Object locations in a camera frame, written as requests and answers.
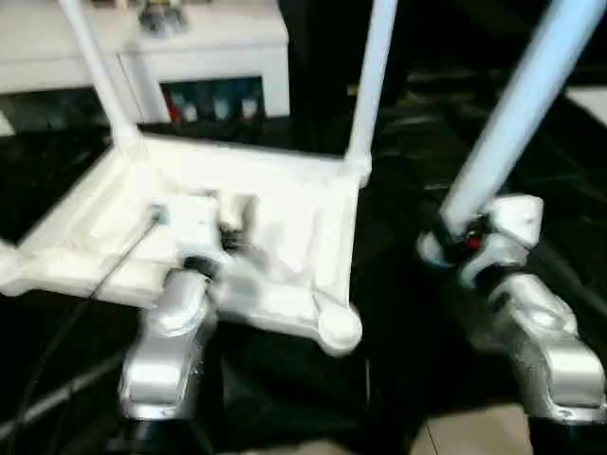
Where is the white flat panel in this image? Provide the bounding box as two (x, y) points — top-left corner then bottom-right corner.
(564, 84), (607, 127)

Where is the white plastic table leg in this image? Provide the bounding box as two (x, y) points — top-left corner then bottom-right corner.
(344, 0), (399, 165)
(59, 0), (146, 148)
(416, 0), (601, 269)

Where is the white plastic table top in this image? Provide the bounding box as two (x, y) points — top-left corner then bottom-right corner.
(0, 132), (364, 357)

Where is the black folding table frame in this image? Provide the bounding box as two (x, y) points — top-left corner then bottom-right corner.
(0, 357), (120, 428)

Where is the black bundle in clear bag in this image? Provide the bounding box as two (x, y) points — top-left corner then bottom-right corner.
(137, 0), (189, 34)

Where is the white glass-door cabinet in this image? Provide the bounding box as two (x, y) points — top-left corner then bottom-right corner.
(0, 0), (291, 127)

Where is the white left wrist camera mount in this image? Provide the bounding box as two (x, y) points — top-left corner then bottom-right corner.
(150, 191), (224, 266)

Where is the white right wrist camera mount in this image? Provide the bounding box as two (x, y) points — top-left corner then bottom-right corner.
(462, 193), (545, 290)

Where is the black fabric backdrop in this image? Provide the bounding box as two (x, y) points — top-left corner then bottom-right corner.
(279, 0), (607, 96)

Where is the black plastic mat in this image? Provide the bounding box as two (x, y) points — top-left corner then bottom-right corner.
(0, 70), (607, 455)

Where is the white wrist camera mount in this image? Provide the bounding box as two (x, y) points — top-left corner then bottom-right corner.
(462, 193), (545, 290)
(150, 191), (224, 266)

